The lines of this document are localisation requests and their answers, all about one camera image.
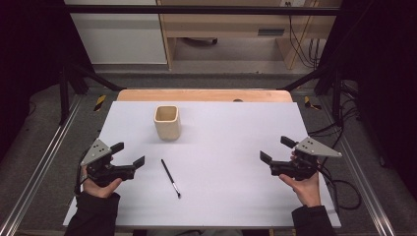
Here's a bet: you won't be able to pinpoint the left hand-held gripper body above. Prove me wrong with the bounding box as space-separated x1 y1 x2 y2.
80 139 136 189

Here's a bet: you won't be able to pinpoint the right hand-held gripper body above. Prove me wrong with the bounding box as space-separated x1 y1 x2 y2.
268 136 343 182

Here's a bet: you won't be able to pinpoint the beige square cup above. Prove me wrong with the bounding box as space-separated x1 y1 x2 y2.
153 104 182 143

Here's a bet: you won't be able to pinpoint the person's left hand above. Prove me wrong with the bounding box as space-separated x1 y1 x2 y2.
81 156 123 200

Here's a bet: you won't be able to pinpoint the person's right hand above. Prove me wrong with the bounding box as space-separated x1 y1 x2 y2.
278 150 323 208

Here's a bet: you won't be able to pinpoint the white table board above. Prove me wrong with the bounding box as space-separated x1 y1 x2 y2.
62 100 342 229

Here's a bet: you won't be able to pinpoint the black metal stand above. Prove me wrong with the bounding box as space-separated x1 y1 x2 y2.
58 60 126 126
278 62 344 127

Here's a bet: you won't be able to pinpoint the wooden table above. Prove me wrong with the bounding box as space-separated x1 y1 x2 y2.
116 88 293 103

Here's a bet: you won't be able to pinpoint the white cabinet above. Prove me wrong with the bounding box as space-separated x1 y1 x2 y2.
64 0 168 65

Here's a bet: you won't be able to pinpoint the black curtain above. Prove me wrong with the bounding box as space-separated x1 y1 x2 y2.
0 0 94 161
319 0 417 191

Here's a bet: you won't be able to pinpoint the light wooden desk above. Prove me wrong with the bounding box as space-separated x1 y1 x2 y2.
156 0 343 71

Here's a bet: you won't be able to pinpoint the yellow-handled tool right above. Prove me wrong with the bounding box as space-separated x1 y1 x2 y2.
303 95 323 111

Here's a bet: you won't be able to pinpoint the yellow-handled tool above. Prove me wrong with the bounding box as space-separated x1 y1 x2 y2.
93 94 107 112
303 95 323 111

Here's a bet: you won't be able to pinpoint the yellow-handled tool left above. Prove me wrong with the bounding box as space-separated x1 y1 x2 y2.
93 94 107 112

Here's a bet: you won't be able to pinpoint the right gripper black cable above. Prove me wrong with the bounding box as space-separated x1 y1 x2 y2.
314 156 362 211

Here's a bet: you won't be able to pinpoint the black floor cables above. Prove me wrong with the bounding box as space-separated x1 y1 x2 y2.
308 80 362 150

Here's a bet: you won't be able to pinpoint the aluminium floor rail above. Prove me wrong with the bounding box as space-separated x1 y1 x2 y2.
0 94 83 236
319 97 397 236

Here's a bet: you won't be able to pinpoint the black cables bundle at desk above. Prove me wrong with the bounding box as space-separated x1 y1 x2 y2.
284 1 322 70

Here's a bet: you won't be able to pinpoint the black metal frame crossbar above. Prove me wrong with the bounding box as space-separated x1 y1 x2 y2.
63 4 342 17

